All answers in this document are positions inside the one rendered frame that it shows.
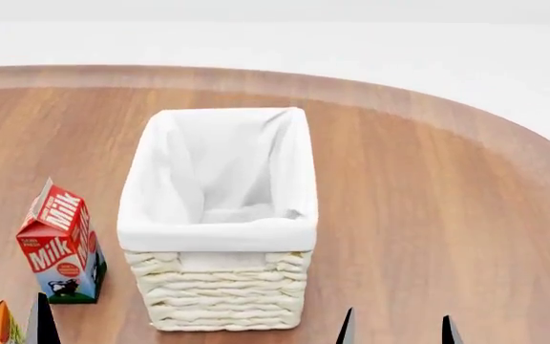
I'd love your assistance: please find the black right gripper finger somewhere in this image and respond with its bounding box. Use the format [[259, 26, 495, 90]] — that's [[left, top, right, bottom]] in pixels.
[[335, 307, 357, 344], [441, 314, 468, 344]]

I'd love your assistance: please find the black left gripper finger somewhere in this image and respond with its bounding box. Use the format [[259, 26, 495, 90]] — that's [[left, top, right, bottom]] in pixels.
[[25, 291, 62, 344]]

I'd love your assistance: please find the white wicker basket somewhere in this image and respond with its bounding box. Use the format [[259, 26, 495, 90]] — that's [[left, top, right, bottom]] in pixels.
[[116, 106, 320, 333]]

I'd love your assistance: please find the white cloth basket liner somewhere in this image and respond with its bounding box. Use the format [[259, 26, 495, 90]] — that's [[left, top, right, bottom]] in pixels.
[[116, 106, 320, 269]]

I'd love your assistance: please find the red milk carton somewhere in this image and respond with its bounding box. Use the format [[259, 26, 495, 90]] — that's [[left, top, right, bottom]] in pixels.
[[15, 177, 108, 305]]

